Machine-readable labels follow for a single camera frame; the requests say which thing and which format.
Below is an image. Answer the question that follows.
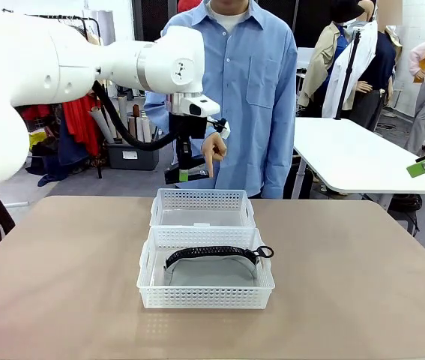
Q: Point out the long red hanging dress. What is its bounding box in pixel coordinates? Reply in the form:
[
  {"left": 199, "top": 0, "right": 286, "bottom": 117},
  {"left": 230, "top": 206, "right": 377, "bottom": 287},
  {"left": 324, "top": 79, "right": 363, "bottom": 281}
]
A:
[{"left": 61, "top": 95, "right": 103, "bottom": 157}]

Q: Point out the yellow cloth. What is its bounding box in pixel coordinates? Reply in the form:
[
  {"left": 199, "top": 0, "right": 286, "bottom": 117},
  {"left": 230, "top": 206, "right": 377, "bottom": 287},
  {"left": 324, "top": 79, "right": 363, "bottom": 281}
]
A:
[{"left": 28, "top": 130, "right": 48, "bottom": 149}]

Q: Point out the white perforated plastic basket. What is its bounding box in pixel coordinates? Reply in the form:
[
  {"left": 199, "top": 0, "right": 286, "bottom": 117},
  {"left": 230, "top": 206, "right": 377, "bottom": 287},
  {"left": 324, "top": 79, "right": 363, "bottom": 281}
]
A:
[
  {"left": 148, "top": 187, "right": 257, "bottom": 229},
  {"left": 136, "top": 226, "right": 276, "bottom": 311}
]

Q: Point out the mannequin in white coat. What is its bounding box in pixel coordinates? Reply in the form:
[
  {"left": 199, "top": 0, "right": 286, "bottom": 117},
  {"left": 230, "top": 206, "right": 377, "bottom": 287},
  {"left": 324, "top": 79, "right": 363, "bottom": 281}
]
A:
[{"left": 322, "top": 20, "right": 379, "bottom": 119}]

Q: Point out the black tripod pole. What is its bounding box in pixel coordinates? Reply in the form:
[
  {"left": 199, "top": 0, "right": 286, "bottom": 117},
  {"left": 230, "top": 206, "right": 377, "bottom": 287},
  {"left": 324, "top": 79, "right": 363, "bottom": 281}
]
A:
[{"left": 334, "top": 29, "right": 363, "bottom": 121}]

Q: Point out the mannequin in navy top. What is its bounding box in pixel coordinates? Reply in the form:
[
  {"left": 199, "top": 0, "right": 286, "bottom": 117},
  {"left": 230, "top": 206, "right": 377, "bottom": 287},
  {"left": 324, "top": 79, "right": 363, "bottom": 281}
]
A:
[{"left": 350, "top": 29, "right": 397, "bottom": 131}]

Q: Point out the grey pouch with black zipper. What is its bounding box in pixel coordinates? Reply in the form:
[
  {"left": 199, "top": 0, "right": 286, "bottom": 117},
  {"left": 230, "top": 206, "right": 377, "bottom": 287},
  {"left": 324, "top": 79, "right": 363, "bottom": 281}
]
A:
[{"left": 163, "top": 245, "right": 275, "bottom": 288}]

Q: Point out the white wall panel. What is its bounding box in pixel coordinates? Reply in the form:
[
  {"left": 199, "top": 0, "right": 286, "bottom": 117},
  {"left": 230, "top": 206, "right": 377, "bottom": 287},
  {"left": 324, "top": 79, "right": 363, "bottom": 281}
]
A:
[{"left": 91, "top": 9, "right": 118, "bottom": 46}]

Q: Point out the mannequin in beige trench coat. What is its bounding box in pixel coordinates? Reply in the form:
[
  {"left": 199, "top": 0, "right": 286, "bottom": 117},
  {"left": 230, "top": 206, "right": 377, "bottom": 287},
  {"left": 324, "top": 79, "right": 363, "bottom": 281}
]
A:
[{"left": 297, "top": 22, "right": 348, "bottom": 110}]

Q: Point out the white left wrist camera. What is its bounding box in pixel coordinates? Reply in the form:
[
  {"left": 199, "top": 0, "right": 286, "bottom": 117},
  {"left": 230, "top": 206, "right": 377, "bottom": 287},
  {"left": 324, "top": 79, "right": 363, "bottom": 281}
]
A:
[{"left": 207, "top": 117, "right": 232, "bottom": 141}]

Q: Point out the black hat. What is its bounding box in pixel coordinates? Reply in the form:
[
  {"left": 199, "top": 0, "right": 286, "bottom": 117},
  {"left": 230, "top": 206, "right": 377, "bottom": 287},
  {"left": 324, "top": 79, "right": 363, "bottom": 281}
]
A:
[{"left": 330, "top": 0, "right": 365, "bottom": 24}]

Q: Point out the person's right forearm blue sleeve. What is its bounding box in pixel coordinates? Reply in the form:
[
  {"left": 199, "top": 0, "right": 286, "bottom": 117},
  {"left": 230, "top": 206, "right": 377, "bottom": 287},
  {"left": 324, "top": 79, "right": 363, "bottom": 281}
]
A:
[{"left": 143, "top": 89, "right": 172, "bottom": 140}]

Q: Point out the red cap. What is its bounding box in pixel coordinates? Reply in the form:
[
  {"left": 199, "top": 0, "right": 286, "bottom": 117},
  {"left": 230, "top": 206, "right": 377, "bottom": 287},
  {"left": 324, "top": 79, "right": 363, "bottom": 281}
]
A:
[{"left": 177, "top": 0, "right": 202, "bottom": 14}]

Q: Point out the navy blue denim garment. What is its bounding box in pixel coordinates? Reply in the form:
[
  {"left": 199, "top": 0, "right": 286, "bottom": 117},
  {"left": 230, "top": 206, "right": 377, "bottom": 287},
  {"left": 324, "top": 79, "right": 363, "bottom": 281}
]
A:
[{"left": 37, "top": 119, "right": 93, "bottom": 188}]

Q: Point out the white chair back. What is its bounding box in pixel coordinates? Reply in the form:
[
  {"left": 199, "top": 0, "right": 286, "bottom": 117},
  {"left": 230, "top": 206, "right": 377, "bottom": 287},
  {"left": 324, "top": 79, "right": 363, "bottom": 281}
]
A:
[{"left": 296, "top": 46, "right": 313, "bottom": 71}]

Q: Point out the person's right hand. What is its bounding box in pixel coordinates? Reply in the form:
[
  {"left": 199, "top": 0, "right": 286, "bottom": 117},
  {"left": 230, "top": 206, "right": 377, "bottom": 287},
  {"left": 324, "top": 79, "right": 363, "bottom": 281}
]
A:
[{"left": 201, "top": 131, "right": 228, "bottom": 178}]

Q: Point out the black metal clothes rack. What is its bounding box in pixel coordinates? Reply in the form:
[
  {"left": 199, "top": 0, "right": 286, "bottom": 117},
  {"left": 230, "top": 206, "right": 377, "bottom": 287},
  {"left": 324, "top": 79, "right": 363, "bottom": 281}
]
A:
[{"left": 1, "top": 9, "right": 103, "bottom": 179}]

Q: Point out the person in blue shirt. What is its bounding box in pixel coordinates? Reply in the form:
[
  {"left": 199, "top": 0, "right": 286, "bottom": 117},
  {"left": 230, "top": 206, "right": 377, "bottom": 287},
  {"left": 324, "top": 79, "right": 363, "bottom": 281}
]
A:
[{"left": 143, "top": 0, "right": 298, "bottom": 200}]

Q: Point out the white work table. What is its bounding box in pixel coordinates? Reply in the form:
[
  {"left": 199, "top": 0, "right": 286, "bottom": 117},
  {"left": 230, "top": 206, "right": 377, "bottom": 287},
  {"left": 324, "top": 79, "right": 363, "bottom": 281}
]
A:
[{"left": 293, "top": 116, "right": 425, "bottom": 200}]

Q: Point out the person's left forearm blue sleeve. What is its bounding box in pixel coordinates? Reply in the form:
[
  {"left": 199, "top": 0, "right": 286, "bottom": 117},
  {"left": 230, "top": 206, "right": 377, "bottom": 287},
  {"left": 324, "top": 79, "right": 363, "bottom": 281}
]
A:
[{"left": 264, "top": 112, "right": 298, "bottom": 200}]

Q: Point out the grey fabric roll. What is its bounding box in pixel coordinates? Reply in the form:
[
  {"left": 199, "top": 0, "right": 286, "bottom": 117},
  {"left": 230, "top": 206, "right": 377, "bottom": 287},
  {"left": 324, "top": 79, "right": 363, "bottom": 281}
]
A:
[{"left": 88, "top": 106, "right": 115, "bottom": 144}]

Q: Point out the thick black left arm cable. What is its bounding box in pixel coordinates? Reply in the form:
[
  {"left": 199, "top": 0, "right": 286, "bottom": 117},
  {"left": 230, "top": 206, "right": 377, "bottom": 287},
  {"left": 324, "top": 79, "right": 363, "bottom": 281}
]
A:
[{"left": 91, "top": 80, "right": 183, "bottom": 152}]

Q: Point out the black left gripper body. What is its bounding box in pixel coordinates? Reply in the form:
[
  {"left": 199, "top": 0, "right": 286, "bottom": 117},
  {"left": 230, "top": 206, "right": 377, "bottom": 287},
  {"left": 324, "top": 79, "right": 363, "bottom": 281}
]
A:
[{"left": 169, "top": 114, "right": 208, "bottom": 162}]

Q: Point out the red hanging jacket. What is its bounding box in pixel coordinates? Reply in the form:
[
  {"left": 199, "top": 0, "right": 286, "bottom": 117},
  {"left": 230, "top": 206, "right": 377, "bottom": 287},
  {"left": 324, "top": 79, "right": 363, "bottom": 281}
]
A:
[{"left": 20, "top": 104, "right": 54, "bottom": 121}]

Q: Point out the dark grey storage box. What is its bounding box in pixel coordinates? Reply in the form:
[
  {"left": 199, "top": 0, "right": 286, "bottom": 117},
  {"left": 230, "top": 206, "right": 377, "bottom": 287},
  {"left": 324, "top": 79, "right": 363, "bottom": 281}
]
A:
[{"left": 106, "top": 142, "right": 160, "bottom": 170}]

